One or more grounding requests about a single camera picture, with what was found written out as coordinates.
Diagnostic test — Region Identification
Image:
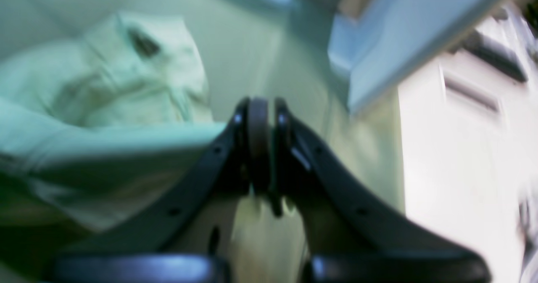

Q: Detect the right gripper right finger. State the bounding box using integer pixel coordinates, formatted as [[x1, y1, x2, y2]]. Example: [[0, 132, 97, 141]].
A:
[[272, 98, 492, 283]]

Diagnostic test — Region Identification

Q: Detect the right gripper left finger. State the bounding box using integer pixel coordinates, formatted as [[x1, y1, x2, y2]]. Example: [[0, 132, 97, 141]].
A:
[[46, 98, 261, 283]]

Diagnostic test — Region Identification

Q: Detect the light green polo t-shirt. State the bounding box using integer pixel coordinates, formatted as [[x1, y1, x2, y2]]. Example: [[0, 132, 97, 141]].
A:
[[0, 12, 225, 231]]

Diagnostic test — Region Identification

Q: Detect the grey-green table cloth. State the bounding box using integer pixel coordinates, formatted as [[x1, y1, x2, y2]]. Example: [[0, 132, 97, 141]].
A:
[[0, 0, 406, 283]]

